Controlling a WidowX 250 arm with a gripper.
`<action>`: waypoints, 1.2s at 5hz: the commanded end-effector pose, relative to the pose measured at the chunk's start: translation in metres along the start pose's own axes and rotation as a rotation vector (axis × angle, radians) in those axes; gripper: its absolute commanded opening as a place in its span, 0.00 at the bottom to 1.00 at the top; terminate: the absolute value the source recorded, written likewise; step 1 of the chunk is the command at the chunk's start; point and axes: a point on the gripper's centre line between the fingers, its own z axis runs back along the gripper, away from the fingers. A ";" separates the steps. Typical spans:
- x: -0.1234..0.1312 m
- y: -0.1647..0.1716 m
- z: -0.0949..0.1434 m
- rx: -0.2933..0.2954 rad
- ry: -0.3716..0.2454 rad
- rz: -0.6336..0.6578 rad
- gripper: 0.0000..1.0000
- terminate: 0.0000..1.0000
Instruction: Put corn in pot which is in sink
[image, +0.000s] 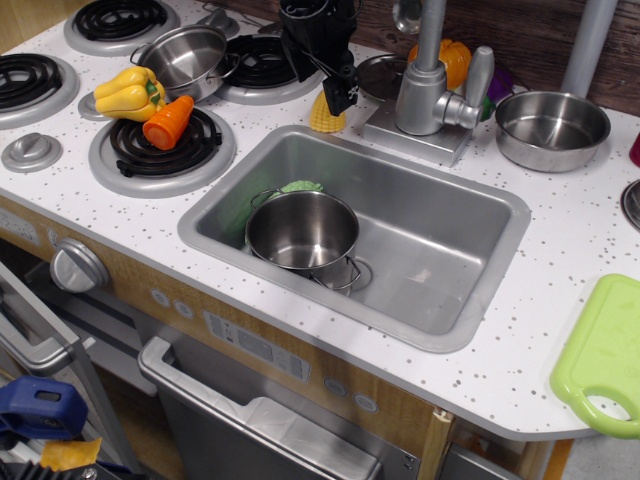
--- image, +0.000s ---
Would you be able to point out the purple toy eggplant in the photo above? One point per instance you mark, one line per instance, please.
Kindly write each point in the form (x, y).
(501, 86)

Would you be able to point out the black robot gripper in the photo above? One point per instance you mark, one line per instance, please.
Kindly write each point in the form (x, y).
(315, 37)

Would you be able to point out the grey oven front knob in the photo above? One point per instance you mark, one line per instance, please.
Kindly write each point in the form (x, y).
(76, 269)

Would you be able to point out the red object at edge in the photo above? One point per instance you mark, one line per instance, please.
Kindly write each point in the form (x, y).
(634, 152)

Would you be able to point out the back left stove burner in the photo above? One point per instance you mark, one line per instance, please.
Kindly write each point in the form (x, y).
(113, 28)

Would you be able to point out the steel pot on stove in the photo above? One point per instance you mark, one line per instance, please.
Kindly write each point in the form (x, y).
(188, 61)

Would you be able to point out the silver oven door handle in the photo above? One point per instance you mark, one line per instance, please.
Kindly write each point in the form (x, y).
(33, 334)

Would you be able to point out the front left stove burner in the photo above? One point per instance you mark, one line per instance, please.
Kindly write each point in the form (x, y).
(34, 87)

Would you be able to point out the stove burner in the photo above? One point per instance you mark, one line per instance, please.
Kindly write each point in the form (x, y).
(264, 75)
(122, 160)
(34, 87)
(113, 28)

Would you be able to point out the steel pot lid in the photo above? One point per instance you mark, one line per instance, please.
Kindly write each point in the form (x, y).
(381, 76)

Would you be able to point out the hanging silver spoon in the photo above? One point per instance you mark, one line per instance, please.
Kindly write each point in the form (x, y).
(407, 15)

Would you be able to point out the orange toy carrot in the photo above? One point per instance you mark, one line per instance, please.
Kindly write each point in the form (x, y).
(165, 128)

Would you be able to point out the grey stove knob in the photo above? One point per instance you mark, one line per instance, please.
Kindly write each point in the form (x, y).
(218, 18)
(31, 153)

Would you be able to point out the grey back stove knob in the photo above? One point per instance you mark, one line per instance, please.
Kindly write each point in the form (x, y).
(218, 18)

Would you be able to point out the silver dishwasher door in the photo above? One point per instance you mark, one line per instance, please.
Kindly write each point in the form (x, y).
(228, 429)

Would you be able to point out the front right stove burner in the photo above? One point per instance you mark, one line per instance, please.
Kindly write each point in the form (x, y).
(122, 160)

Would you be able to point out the green plastic cutting board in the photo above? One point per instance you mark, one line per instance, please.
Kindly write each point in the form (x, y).
(597, 372)

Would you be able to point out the grey knob under pepper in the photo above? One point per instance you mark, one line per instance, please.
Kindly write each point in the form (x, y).
(87, 109)

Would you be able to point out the steel pot in sink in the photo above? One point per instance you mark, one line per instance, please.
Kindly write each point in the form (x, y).
(316, 241)

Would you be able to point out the silver toy faucet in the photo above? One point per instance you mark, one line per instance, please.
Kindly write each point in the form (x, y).
(427, 120)

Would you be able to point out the grey stove top knob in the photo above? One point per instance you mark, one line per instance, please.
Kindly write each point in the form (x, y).
(31, 153)

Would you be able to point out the orange yellow toy pepper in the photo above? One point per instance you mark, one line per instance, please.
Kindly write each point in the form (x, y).
(456, 58)

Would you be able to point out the yellow toy corn cob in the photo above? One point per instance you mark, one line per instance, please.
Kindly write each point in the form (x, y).
(322, 120)

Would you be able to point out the blue clamp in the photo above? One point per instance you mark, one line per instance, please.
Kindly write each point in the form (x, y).
(35, 408)

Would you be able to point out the steel bowl on counter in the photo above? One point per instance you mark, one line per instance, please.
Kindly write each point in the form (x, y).
(550, 132)

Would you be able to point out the back right stove burner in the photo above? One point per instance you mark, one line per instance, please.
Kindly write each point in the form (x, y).
(264, 75)

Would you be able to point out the yellow toy bell pepper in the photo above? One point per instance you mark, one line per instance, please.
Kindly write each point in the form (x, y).
(134, 94)

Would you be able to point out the grey vertical pole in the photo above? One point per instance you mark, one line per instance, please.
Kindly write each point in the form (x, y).
(589, 42)

